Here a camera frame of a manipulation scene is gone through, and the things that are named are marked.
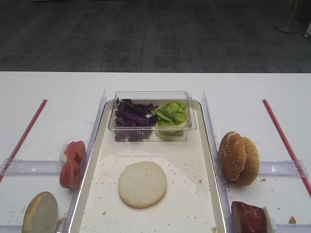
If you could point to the green lettuce in container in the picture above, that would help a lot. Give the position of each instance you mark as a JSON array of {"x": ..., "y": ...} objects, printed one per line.
[{"x": 174, "y": 117}]

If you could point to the upper tomato slice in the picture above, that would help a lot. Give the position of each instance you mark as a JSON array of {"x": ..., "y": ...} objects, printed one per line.
[{"x": 75, "y": 151}]

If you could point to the tomato slice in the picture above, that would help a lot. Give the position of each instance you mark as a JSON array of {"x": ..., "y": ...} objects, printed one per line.
[
  {"x": 70, "y": 176},
  {"x": 75, "y": 151}
]

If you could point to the white holder behind tomato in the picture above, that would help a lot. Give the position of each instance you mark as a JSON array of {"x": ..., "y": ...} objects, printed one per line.
[{"x": 62, "y": 155}]

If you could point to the lower tomato slice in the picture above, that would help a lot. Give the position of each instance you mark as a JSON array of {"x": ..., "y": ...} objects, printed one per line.
[{"x": 70, "y": 176}]

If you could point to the dark red meat patty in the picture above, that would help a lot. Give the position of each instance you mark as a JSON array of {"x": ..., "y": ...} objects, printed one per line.
[{"x": 248, "y": 218}]

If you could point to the clear plastic container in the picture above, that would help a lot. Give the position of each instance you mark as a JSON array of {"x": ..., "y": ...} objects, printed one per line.
[{"x": 159, "y": 98}]

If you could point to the purple cabbage pieces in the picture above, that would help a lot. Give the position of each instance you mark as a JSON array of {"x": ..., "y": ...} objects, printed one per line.
[{"x": 129, "y": 114}]

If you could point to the left clear acrylic divider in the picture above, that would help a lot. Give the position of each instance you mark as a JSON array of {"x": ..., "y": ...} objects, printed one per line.
[{"x": 90, "y": 143}]

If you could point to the clear acrylic divider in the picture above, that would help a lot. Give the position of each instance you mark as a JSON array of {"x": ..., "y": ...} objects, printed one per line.
[
  {"x": 90, "y": 143},
  {"x": 226, "y": 223}
]

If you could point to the right clear acrylic divider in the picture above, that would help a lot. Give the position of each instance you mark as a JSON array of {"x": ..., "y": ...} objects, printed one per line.
[{"x": 226, "y": 223}]

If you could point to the bun bottom on tray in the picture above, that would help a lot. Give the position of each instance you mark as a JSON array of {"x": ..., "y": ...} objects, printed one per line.
[{"x": 142, "y": 184}]

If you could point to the silver metal tray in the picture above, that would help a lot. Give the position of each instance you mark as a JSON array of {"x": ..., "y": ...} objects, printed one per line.
[{"x": 190, "y": 205}]

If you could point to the front sesame bun top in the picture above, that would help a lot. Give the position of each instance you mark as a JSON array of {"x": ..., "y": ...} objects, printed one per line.
[{"x": 232, "y": 155}]

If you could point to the sesame bun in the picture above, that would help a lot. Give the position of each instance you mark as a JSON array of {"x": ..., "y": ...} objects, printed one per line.
[
  {"x": 232, "y": 155},
  {"x": 252, "y": 164}
]

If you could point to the rear sesame bun top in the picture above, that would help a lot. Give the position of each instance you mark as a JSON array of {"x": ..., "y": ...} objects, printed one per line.
[{"x": 252, "y": 164}]

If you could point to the left red tape line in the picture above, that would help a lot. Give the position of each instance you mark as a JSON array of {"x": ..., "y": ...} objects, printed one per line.
[{"x": 24, "y": 136}]

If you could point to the red tape line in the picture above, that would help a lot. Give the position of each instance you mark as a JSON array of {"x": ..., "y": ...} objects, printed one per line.
[
  {"x": 288, "y": 147},
  {"x": 24, "y": 136}
]

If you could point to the right red tape line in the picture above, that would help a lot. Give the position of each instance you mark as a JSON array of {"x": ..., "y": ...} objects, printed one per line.
[{"x": 288, "y": 147}]

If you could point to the right upper acrylic crossbar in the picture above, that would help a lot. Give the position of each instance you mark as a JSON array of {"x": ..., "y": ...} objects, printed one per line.
[{"x": 290, "y": 168}]

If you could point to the acrylic crossbar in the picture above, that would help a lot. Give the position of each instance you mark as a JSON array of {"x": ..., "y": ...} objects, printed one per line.
[
  {"x": 19, "y": 167},
  {"x": 290, "y": 168}
]

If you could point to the upright bun half left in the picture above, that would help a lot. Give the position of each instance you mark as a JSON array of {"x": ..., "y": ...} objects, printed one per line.
[{"x": 41, "y": 215}]

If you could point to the left upper acrylic crossbar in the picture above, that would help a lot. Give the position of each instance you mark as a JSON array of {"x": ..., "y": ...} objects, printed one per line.
[{"x": 19, "y": 167}]

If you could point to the white holder behind patty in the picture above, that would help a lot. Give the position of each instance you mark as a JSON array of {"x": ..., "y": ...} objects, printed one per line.
[{"x": 271, "y": 225}]

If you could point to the white floor stand base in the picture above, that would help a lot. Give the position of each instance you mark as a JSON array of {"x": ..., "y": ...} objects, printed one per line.
[{"x": 289, "y": 27}]

